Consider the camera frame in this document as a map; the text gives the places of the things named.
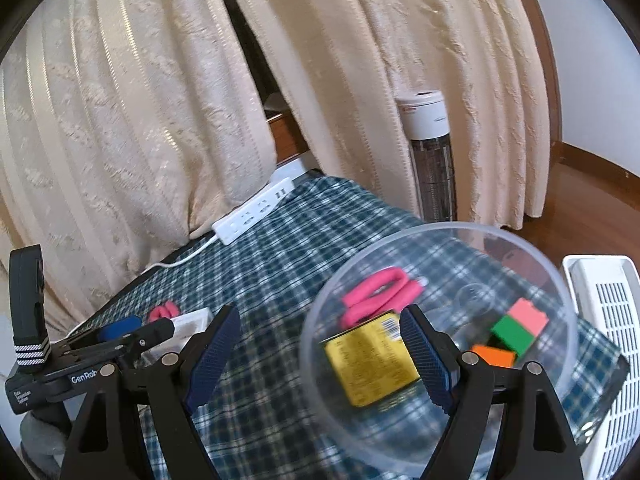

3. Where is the yellow green box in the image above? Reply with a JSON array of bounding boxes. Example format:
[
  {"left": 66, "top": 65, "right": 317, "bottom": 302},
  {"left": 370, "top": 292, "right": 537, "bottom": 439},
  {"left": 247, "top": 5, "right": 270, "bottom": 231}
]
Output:
[{"left": 323, "top": 312, "right": 420, "bottom": 408}]

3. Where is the orange toy brick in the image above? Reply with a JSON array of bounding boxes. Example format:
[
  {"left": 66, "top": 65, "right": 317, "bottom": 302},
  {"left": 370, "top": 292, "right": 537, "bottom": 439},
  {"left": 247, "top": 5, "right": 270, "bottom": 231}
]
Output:
[{"left": 471, "top": 344, "right": 516, "bottom": 368}]

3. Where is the white medicine box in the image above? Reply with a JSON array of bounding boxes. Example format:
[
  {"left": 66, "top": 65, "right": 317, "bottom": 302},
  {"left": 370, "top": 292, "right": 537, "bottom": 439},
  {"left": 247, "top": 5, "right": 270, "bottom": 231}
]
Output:
[{"left": 142, "top": 308, "right": 213, "bottom": 365}]

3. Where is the white slatted appliance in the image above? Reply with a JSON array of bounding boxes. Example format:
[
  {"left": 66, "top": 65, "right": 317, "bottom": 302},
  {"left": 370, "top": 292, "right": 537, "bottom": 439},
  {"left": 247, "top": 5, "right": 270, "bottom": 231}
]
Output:
[{"left": 562, "top": 255, "right": 639, "bottom": 479}]

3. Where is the left cream curtain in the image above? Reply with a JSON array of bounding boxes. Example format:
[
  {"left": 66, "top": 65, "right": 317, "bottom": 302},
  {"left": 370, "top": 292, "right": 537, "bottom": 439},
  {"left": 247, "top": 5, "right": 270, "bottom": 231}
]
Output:
[{"left": 1, "top": 0, "right": 277, "bottom": 339}]

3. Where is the brown wooden window frame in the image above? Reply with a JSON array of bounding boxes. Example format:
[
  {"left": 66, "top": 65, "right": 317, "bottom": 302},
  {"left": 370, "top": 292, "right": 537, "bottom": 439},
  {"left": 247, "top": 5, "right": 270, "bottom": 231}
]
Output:
[{"left": 521, "top": 0, "right": 563, "bottom": 168}]

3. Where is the pink foam roller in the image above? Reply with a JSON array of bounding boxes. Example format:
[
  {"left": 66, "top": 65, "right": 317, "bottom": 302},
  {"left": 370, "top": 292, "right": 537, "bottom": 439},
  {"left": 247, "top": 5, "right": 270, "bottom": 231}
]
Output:
[
  {"left": 149, "top": 300, "right": 181, "bottom": 323},
  {"left": 340, "top": 266, "right": 427, "bottom": 330}
]

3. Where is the white tower fan heater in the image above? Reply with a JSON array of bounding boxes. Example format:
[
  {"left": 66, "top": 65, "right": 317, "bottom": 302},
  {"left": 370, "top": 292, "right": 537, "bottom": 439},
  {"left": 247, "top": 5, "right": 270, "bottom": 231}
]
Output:
[{"left": 396, "top": 90, "right": 458, "bottom": 222}]

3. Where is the cream curtain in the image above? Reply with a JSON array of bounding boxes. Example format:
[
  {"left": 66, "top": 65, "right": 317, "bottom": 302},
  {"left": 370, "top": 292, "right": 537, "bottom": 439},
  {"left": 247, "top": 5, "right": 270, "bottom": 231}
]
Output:
[
  {"left": 236, "top": 0, "right": 550, "bottom": 229},
  {"left": 1, "top": 0, "right": 277, "bottom": 339}
]

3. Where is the white power strip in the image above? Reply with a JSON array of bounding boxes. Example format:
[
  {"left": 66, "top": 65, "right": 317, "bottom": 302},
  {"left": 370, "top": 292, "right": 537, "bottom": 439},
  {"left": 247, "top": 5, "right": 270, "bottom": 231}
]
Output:
[{"left": 213, "top": 177, "right": 294, "bottom": 245}]

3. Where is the clear plastic bowl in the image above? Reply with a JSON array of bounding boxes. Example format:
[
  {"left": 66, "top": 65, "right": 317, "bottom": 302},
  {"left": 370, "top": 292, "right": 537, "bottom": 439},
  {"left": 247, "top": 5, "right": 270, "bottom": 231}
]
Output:
[{"left": 300, "top": 222, "right": 578, "bottom": 477}]

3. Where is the right cream curtain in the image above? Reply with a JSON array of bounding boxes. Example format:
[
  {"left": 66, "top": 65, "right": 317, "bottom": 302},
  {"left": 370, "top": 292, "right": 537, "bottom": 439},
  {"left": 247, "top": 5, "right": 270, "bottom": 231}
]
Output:
[{"left": 236, "top": 0, "right": 550, "bottom": 229}]

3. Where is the pink foam roller in bowl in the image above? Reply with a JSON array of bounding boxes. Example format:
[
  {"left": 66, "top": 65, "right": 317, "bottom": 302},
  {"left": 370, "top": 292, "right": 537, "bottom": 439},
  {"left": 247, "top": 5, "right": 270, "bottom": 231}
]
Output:
[{"left": 340, "top": 266, "right": 427, "bottom": 330}]

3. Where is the white power cable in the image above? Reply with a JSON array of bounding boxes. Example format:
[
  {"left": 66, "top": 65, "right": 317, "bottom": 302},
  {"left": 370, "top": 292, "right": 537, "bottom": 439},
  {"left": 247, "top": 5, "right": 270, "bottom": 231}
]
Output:
[{"left": 141, "top": 231, "right": 222, "bottom": 276}]

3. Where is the green toy brick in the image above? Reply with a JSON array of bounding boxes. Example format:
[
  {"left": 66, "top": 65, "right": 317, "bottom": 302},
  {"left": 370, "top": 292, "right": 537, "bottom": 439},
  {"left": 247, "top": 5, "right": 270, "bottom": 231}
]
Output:
[{"left": 488, "top": 315, "right": 536, "bottom": 358}]

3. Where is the pink toy brick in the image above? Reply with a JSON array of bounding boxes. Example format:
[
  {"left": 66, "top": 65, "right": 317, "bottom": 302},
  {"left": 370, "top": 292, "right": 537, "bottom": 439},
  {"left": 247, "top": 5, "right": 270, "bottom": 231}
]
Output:
[{"left": 506, "top": 298, "right": 549, "bottom": 338}]

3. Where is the blue plaid tablecloth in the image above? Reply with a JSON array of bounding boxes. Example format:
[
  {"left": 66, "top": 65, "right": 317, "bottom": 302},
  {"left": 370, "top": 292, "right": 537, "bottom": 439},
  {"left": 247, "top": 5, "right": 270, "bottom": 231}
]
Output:
[{"left": 74, "top": 171, "right": 632, "bottom": 480}]

